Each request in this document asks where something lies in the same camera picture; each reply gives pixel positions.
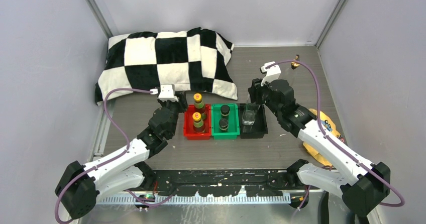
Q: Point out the brown sauce glass bottle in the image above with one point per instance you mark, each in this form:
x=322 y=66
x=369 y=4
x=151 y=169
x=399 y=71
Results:
x=290 y=73

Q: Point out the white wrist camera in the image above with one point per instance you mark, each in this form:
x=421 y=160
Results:
x=167 y=93
x=271 y=70

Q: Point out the aluminium slotted rail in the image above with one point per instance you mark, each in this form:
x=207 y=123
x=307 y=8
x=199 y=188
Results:
x=242 y=198

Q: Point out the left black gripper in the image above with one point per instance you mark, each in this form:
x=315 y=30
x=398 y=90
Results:
x=182 y=103

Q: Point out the green label spice jar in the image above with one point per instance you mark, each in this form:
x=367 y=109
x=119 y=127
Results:
x=223 y=125

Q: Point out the black plastic bin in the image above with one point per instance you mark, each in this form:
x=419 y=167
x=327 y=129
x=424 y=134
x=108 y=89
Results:
x=258 y=129

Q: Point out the clear glass oil bottle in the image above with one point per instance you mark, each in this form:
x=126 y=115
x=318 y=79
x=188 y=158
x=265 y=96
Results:
x=249 y=112

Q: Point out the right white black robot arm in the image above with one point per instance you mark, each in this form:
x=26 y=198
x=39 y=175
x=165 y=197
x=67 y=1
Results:
x=356 y=179

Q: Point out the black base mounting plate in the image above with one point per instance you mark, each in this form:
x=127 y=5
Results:
x=222 y=182

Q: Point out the yellow cap chili sauce bottle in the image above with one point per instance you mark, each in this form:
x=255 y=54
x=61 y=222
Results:
x=199 y=105

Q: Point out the red plastic bin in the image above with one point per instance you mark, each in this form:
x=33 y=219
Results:
x=188 y=130

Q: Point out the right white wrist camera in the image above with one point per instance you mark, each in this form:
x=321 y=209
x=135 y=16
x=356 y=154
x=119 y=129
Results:
x=271 y=70

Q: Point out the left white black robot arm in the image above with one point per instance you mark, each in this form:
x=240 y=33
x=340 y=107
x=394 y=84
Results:
x=83 y=185

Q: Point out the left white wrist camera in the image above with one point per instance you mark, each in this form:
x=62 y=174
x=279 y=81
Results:
x=167 y=93

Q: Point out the black white checkered cloth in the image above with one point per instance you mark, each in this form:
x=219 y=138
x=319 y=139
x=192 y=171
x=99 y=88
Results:
x=192 y=60

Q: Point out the yellow cloth rag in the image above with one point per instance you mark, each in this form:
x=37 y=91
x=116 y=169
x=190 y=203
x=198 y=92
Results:
x=331 y=127

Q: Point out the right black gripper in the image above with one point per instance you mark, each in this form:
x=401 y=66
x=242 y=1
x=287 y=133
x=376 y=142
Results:
x=255 y=90

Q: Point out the green plastic bin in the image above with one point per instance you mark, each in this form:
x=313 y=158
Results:
x=233 y=118

